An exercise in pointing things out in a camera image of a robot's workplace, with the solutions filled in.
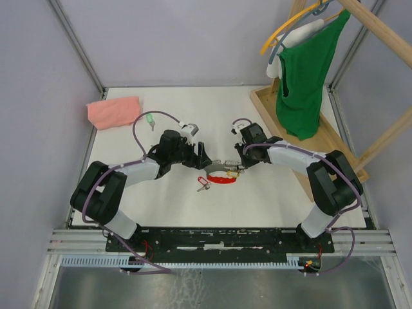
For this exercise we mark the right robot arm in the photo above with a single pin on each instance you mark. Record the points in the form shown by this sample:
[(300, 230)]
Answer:
[(335, 187)]

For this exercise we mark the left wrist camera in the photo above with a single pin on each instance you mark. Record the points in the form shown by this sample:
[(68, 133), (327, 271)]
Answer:
[(189, 130)]

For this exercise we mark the key with red tag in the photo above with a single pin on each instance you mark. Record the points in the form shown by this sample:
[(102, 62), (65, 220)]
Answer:
[(205, 184)]

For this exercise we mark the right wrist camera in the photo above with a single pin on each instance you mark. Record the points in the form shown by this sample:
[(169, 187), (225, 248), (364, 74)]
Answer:
[(236, 128)]

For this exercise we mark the wooden clothes rack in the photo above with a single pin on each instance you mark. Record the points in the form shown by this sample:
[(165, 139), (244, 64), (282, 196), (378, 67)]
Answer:
[(326, 138)]

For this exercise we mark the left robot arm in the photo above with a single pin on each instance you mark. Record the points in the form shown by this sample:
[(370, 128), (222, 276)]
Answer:
[(99, 192)]

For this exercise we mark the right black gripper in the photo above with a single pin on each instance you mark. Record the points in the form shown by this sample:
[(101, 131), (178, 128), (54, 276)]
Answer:
[(245, 163)]

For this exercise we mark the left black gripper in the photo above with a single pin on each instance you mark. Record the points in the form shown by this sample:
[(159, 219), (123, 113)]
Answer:
[(194, 161)]

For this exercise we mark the pink folded cloth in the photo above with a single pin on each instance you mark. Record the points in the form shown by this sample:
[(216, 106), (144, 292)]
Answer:
[(116, 112)]

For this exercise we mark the aluminium frame rail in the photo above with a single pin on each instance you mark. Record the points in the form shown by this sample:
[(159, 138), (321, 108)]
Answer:
[(92, 241)]

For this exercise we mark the white cloth on hanger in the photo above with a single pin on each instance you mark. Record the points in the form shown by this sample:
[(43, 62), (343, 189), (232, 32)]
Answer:
[(294, 38)]

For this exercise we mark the yellow hanger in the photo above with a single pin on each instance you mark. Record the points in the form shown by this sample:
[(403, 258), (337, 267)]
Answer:
[(280, 34)]

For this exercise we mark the silver chain keyring red tag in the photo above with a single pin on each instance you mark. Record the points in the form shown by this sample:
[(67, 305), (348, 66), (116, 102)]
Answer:
[(216, 173)]

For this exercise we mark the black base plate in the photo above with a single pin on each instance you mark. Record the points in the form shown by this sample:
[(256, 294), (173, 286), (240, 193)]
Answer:
[(223, 245)]

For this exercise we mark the green shirt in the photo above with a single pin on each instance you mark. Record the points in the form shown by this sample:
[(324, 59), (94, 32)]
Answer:
[(304, 70)]

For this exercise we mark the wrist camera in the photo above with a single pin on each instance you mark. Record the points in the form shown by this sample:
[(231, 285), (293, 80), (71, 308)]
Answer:
[(189, 130), (236, 128)]

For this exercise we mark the key with green tag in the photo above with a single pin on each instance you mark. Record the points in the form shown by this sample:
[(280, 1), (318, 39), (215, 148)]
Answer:
[(150, 121)]

